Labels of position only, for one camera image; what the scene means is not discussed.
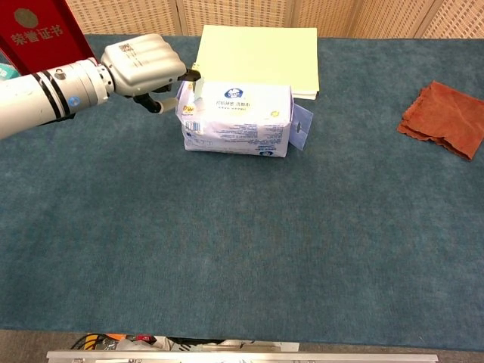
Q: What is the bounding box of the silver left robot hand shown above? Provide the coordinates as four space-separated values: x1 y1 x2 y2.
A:
100 33 201 115

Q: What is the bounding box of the red certificate book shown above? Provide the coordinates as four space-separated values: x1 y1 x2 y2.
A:
0 0 96 76

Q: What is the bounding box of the white tissue pack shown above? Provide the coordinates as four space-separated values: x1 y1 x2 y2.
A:
172 79 315 159

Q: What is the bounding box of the pale yellow spiral notebook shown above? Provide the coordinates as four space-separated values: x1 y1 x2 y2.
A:
191 24 321 101

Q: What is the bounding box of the beige woven folding screen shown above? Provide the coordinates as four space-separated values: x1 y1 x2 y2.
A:
64 0 484 39

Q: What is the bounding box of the teal and white packet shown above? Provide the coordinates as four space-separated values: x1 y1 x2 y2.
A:
0 62 20 82

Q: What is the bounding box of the teal felt table mat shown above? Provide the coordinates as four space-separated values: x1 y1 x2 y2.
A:
0 33 484 347

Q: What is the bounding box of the white plastic bag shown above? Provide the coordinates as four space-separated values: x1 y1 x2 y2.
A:
113 334 175 352

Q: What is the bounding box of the rust brown folded cloth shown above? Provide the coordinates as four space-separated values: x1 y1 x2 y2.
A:
396 79 484 162

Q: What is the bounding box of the black cable bundle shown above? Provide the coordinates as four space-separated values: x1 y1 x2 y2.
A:
70 332 114 351

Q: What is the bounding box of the aluminium profile rail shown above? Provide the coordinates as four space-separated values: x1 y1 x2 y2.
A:
45 349 439 363

